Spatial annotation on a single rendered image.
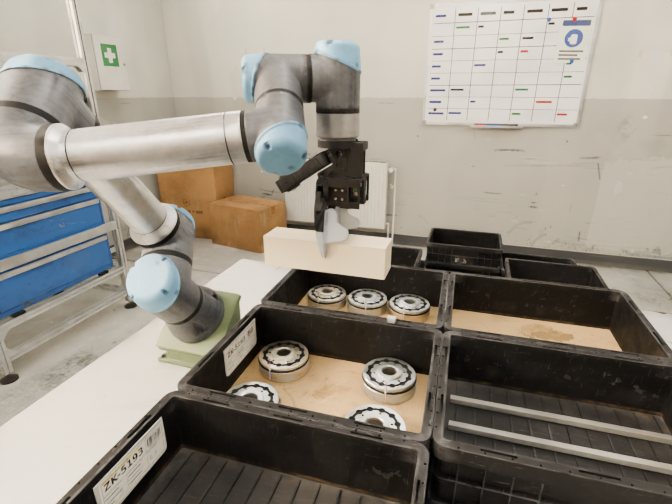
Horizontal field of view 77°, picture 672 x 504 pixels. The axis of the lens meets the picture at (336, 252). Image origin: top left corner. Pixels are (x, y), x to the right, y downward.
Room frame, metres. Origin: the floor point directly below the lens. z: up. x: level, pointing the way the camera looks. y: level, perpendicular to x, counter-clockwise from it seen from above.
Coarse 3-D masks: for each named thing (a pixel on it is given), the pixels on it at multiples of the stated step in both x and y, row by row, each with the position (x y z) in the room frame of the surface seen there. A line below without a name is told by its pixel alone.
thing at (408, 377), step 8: (376, 360) 0.71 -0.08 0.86; (384, 360) 0.71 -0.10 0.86; (392, 360) 0.71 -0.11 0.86; (400, 360) 0.71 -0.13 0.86; (368, 368) 0.68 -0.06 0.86; (376, 368) 0.68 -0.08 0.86; (408, 368) 0.68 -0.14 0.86; (368, 376) 0.66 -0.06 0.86; (376, 376) 0.66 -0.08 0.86; (408, 376) 0.66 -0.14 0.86; (368, 384) 0.64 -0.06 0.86; (376, 384) 0.64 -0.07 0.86; (384, 384) 0.64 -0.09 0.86; (392, 384) 0.64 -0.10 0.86; (400, 384) 0.64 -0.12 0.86; (408, 384) 0.64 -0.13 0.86; (392, 392) 0.62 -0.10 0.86
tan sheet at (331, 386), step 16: (256, 368) 0.73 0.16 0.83; (320, 368) 0.73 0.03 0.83; (336, 368) 0.73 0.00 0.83; (352, 368) 0.73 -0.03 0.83; (272, 384) 0.68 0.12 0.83; (288, 384) 0.68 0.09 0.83; (304, 384) 0.68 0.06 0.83; (320, 384) 0.68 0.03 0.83; (336, 384) 0.68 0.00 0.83; (352, 384) 0.68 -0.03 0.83; (416, 384) 0.68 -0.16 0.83; (288, 400) 0.63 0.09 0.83; (304, 400) 0.63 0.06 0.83; (320, 400) 0.63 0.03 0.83; (336, 400) 0.63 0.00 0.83; (352, 400) 0.63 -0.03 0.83; (368, 400) 0.63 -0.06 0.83; (416, 400) 0.63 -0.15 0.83; (400, 416) 0.59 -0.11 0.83; (416, 416) 0.59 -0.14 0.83; (416, 432) 0.55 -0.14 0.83
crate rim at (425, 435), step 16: (240, 320) 0.75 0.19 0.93; (352, 320) 0.75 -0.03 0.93; (368, 320) 0.75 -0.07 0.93; (224, 336) 0.69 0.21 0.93; (208, 352) 0.64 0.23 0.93; (432, 352) 0.64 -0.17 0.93; (192, 368) 0.59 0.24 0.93; (432, 368) 0.59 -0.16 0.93; (432, 384) 0.55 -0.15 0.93; (240, 400) 0.51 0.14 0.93; (256, 400) 0.51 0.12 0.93; (432, 400) 0.51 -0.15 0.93; (304, 416) 0.48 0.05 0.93; (320, 416) 0.48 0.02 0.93; (336, 416) 0.48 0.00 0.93; (432, 416) 0.48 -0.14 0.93; (384, 432) 0.45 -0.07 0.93; (400, 432) 0.45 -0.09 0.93
